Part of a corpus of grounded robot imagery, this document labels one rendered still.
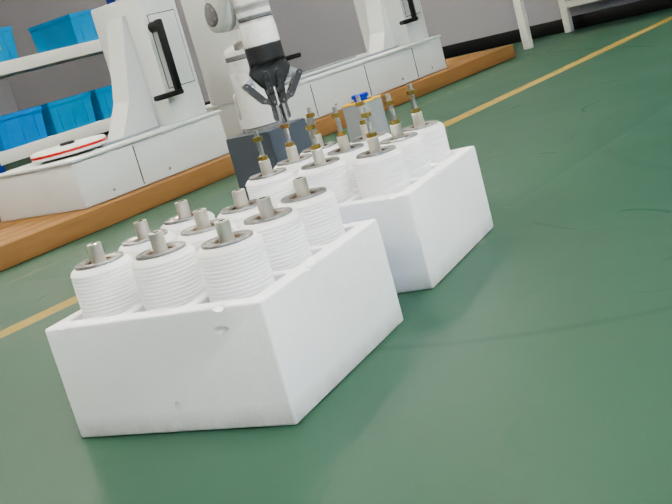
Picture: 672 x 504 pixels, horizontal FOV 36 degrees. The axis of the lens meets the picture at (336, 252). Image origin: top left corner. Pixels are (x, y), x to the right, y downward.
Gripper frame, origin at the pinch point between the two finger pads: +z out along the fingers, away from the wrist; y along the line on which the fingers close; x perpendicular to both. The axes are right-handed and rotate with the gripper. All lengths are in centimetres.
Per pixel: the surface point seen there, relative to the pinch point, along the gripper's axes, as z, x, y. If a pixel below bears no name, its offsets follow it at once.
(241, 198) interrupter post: 8.2, -40.9, -19.1
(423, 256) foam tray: 28.7, -35.4, 10.2
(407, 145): 11.0, -20.4, 17.4
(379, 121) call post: 9.2, 15.6, 24.5
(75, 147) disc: 6, 202, -37
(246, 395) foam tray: 30, -72, -31
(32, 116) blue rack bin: -4, 505, -50
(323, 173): 11.2, -21.4, -0.1
